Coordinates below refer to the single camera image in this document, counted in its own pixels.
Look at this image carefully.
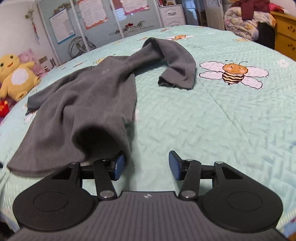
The dark grey sweater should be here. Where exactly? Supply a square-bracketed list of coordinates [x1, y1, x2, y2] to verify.
[7, 38, 196, 177]

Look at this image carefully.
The white drawer cabinet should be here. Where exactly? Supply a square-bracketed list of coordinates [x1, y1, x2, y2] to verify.
[159, 4, 186, 28]

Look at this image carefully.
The red plush toy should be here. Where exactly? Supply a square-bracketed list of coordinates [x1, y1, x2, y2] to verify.
[0, 100, 10, 118]

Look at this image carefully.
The blue framed poster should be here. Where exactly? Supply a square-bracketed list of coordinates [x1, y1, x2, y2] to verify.
[49, 9, 75, 44]

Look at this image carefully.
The yellow plush toy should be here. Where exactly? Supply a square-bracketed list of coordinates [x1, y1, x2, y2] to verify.
[0, 54, 40, 102]

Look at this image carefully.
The grey sliding door wardrobe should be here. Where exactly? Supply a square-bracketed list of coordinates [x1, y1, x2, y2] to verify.
[37, 0, 161, 63]

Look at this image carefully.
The white room door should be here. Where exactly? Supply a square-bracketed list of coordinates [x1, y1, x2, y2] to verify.
[203, 0, 225, 30]

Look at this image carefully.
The dark red jacket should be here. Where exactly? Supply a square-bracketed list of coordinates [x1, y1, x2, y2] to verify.
[232, 0, 270, 20]

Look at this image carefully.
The pink framed poster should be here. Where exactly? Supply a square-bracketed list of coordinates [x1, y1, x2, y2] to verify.
[120, 0, 149, 15]

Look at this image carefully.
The rolled floral quilt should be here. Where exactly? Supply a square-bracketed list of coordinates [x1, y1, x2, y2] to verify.
[224, 6, 276, 41]

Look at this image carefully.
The orange framed poster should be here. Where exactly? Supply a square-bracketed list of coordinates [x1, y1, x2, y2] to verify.
[77, 0, 108, 30]

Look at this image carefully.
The teal quilted bee bedspread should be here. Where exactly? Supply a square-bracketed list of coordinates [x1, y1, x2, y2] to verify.
[0, 24, 296, 235]

